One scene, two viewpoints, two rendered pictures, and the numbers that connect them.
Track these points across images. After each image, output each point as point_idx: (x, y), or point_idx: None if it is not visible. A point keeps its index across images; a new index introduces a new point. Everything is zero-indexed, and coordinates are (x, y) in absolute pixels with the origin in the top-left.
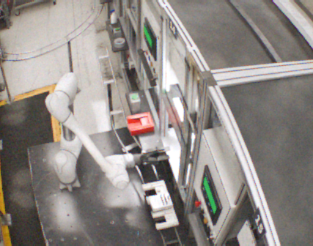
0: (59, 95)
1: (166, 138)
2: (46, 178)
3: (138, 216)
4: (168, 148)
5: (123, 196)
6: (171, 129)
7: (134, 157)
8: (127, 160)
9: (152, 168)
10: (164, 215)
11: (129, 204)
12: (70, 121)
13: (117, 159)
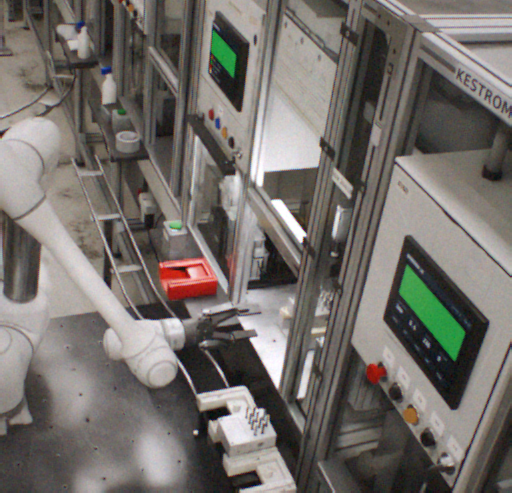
0: (15, 147)
1: (241, 306)
2: None
3: (182, 488)
4: (258, 310)
5: (145, 440)
6: (250, 291)
7: (185, 325)
8: (169, 330)
9: (215, 367)
10: (256, 469)
11: (159, 459)
12: (44, 214)
13: (148, 325)
